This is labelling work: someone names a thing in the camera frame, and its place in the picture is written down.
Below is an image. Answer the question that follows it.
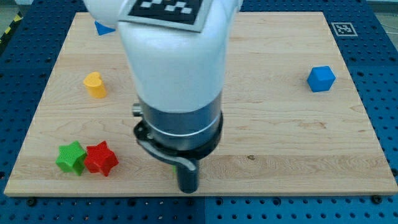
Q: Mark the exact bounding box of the black tool mount bracket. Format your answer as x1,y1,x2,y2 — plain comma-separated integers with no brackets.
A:
134,113,223,171

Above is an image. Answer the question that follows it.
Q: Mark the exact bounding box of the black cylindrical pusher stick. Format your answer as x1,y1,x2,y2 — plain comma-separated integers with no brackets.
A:
177,159,199,194

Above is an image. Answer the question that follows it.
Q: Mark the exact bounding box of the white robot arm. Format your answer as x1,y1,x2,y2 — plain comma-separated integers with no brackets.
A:
84,0,242,193

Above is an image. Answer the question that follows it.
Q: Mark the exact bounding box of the fiducial tag on arm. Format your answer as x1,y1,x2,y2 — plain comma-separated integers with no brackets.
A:
118,0,213,32

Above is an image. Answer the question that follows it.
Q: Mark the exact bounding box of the red star block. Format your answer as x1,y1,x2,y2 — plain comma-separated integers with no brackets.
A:
84,141,119,177

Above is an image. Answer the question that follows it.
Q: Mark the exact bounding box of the green star block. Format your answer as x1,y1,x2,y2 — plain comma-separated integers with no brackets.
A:
55,141,87,175

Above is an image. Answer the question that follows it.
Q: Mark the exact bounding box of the wooden board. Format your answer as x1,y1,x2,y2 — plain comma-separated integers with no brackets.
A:
4,12,397,197

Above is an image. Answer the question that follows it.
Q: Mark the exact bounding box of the yellow heart block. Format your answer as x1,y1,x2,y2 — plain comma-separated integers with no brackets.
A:
83,72,107,98

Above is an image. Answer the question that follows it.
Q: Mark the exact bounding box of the blue cube block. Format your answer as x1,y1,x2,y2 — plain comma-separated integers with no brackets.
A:
307,66,336,92

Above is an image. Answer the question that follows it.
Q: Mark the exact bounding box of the blue triangle block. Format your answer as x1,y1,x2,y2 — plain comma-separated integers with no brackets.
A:
95,21,116,35

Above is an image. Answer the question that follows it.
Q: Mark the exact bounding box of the fiducial tag on table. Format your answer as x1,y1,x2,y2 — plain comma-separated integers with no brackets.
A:
331,22,358,37

